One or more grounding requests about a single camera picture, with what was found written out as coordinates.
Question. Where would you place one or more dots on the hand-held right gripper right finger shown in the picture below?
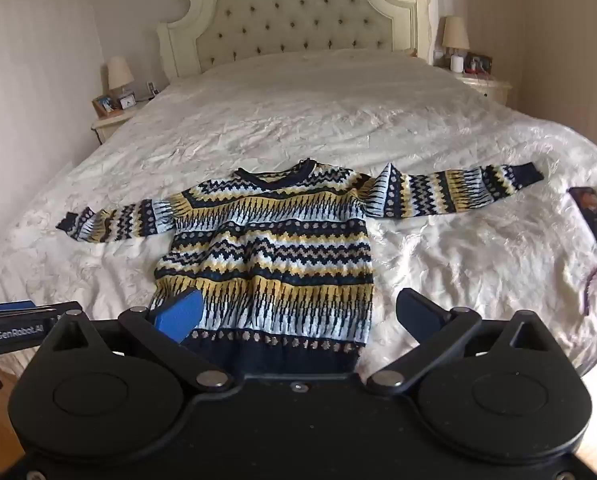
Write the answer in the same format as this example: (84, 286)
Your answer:
(421, 312)

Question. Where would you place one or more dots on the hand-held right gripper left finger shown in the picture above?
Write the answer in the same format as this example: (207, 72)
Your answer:
(177, 317)

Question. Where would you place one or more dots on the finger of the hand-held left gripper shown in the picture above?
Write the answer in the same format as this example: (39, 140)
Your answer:
(38, 309)

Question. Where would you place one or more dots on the navy yellow patterned knit sweater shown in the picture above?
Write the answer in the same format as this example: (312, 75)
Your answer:
(278, 255)

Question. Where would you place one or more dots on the cream nightstand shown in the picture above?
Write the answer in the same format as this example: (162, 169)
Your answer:
(488, 87)
(111, 124)

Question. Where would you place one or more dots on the black smartphone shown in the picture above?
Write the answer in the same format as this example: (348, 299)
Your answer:
(596, 215)

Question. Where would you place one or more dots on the small white clock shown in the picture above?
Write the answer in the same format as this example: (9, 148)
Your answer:
(127, 102)

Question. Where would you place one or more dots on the white floral bedspread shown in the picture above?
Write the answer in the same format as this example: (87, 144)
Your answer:
(328, 110)

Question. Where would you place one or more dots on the cream shade table lamp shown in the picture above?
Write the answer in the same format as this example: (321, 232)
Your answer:
(118, 72)
(455, 32)

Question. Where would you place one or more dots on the white cup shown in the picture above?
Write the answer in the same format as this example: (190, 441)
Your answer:
(457, 63)

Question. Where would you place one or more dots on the cream tufted headboard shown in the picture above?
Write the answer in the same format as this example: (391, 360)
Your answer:
(298, 15)

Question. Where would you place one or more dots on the wooden photo frame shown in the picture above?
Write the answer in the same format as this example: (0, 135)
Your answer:
(103, 105)

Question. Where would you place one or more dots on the small silver picture frame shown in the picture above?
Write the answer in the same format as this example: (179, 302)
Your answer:
(152, 89)

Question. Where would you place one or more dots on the dark photo frame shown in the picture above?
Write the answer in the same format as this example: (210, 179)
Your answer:
(479, 63)

